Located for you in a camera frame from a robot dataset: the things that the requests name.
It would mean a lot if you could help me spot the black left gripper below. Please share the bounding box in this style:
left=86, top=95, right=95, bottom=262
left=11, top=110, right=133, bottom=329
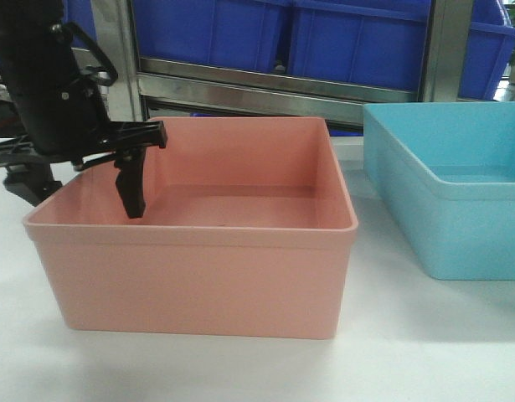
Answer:
left=0, top=1, right=146, bottom=219

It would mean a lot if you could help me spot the pink plastic box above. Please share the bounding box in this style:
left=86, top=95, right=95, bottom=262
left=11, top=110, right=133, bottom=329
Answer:
left=23, top=117, right=358, bottom=339

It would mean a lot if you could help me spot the light blue plastic box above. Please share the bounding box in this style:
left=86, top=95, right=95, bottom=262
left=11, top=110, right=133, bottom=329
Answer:
left=363, top=101, right=515, bottom=281

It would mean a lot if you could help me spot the stainless steel shelf rack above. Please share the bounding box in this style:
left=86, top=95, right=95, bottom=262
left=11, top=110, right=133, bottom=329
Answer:
left=91, top=1, right=473, bottom=126

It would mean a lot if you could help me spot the blue storage bin left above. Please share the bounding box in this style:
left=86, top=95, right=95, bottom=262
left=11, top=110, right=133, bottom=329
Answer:
left=132, top=1, right=291, bottom=73

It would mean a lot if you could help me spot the blue storage bin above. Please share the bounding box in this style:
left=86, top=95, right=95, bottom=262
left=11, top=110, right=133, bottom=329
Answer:
left=287, top=1, right=430, bottom=91
left=459, top=0, right=515, bottom=101
left=132, top=1, right=291, bottom=73

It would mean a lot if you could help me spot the blue storage bin middle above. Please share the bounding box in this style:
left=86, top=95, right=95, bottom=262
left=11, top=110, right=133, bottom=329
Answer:
left=287, top=1, right=430, bottom=91

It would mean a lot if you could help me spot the blue storage bin right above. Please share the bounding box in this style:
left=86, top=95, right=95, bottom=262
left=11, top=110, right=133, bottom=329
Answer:
left=459, top=0, right=515, bottom=101

